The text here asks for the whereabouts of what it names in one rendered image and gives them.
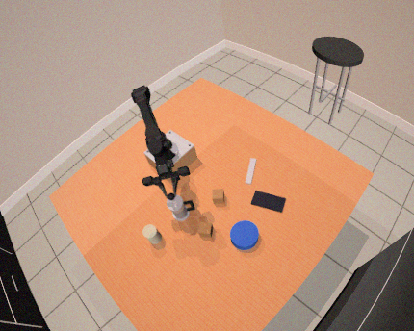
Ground glass french press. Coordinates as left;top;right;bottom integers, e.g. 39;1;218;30
167;193;195;221

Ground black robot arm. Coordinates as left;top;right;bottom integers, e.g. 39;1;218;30
131;86;175;176

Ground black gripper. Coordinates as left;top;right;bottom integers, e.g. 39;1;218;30
142;157;190;198

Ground dark grey cylinder with cream top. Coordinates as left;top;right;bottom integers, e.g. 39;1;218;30
142;224;162;244

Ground white flat bar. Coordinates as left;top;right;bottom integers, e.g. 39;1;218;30
246;158;256;185

